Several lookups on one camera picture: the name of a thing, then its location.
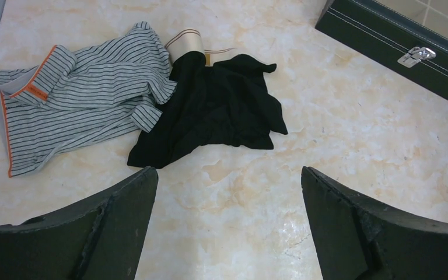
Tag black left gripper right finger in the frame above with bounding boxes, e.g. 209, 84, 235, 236
301, 167, 448, 279

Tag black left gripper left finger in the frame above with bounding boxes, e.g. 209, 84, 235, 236
0, 167, 159, 279

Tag black underwear with beige waistband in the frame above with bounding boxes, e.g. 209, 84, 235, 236
127, 29, 289, 170

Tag black leather compartment box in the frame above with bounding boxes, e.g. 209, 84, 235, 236
315, 1, 448, 100

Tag grey striped underwear orange trim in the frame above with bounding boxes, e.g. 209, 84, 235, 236
0, 22, 176, 177

